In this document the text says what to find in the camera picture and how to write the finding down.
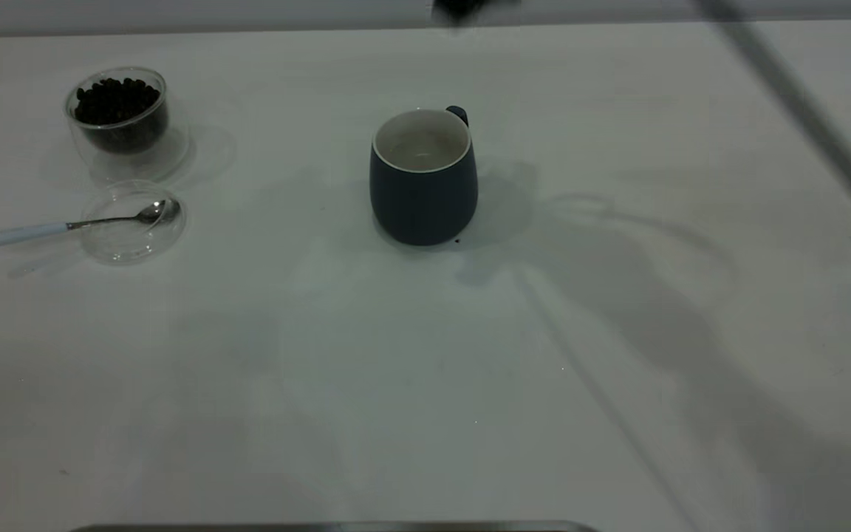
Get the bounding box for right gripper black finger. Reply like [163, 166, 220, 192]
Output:
[431, 0, 522, 29]

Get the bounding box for dark blue ceramic mug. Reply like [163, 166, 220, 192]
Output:
[369, 106, 479, 247]

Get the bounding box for metal spoon light blue handle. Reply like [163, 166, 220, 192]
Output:
[0, 199, 181, 248]

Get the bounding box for dark coffee beans heap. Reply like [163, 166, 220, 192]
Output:
[73, 78, 169, 154]

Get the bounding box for clear round glass lid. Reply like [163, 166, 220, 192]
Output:
[80, 180, 187, 265]

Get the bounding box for clear double-wall glass cup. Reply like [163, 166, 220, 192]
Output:
[64, 66, 191, 184]

